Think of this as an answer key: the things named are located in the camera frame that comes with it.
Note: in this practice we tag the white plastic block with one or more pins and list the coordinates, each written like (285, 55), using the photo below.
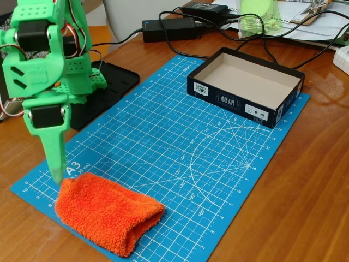
(342, 60)

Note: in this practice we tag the clear bag with green item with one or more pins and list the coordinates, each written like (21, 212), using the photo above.
(259, 19)

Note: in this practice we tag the orange fluffy cloth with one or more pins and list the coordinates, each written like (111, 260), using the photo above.
(106, 210)

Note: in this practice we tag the blue A3 cutting mat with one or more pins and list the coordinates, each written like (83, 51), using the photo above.
(163, 163)

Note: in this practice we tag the black power adapter white label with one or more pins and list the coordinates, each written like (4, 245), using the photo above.
(204, 8)

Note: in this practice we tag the black power adapter blue light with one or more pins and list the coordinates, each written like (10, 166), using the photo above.
(171, 30)

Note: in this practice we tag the black cardboard box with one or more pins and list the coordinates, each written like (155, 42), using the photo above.
(231, 102)

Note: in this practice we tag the green circuit board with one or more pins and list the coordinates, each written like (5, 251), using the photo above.
(344, 39)

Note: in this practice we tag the silver binder clip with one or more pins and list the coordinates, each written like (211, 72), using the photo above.
(313, 7)

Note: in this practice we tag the brown clipboard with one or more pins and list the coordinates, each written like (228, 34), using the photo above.
(297, 17)

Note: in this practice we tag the grey patterned fabric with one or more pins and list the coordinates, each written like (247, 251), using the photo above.
(4, 23)

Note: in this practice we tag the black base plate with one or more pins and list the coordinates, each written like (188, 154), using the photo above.
(117, 79)

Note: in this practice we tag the white paper stack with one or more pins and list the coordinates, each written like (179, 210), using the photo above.
(308, 34)

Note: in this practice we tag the silver controller board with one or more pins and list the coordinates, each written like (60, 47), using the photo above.
(12, 107)

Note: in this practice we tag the orange plastic clip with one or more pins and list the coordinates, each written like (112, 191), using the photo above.
(57, 84)

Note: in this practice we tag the green 3D-printed robot arm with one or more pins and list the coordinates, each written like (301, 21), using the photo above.
(35, 73)

